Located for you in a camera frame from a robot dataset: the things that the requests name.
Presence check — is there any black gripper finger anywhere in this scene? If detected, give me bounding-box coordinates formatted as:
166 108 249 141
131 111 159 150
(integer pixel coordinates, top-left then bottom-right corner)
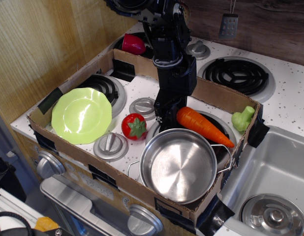
154 104 167 123
160 105 180 132

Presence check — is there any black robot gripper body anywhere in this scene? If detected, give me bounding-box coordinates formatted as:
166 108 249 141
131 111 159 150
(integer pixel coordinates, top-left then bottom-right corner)
154 55 197 110

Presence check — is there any orange toy carrot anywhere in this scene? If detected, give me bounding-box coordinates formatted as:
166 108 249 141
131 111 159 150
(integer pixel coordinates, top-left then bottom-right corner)
177 106 235 148

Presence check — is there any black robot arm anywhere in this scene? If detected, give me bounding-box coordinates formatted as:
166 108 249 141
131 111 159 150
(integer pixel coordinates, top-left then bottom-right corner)
106 0 197 131

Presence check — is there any light green plastic plate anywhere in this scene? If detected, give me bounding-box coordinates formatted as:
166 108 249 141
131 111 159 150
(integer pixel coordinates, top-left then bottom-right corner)
51 88 112 145

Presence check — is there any silver stovetop knob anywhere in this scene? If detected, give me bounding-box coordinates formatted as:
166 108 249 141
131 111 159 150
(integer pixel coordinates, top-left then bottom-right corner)
129 97 155 120
186 40 211 60
93 132 128 162

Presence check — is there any red toy strawberry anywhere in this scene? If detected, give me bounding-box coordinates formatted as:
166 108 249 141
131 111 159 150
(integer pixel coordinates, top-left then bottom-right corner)
121 113 147 140

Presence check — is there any stainless steel pot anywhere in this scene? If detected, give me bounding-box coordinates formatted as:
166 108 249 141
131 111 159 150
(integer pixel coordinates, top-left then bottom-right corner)
137 128 223 205

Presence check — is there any dark red toy cup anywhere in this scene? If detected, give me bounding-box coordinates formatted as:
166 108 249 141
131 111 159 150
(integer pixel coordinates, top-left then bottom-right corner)
122 33 146 55

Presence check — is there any hanging metal skimmer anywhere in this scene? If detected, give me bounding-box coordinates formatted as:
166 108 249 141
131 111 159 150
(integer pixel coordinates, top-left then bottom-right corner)
181 2 191 24

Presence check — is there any hanging metal spatula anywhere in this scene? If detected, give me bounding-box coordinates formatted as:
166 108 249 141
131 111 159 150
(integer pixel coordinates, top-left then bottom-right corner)
218 0 239 40

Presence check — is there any light green toy broccoli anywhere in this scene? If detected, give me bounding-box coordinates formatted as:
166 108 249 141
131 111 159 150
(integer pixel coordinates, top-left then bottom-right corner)
231 106 255 132

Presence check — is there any brown cardboard fence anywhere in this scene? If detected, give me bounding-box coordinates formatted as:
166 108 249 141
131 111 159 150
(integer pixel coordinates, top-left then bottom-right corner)
27 48 270 236

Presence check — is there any silver oven front knob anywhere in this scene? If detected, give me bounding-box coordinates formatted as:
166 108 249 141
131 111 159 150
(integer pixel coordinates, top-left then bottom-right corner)
127 204 164 236
36 150 66 179

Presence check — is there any grey toy sink basin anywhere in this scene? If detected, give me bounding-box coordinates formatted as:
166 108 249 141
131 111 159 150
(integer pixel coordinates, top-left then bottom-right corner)
216 126 304 236

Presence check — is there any silver pot lid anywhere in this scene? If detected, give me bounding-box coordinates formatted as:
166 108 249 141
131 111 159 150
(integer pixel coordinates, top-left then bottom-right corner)
240 194 304 236

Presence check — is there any silver oven door handle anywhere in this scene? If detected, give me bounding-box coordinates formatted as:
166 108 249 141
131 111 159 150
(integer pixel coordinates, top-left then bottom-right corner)
40 177 124 236

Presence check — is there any black cable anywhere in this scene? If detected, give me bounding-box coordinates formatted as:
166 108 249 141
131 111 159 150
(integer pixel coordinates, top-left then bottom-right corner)
0 211 33 236

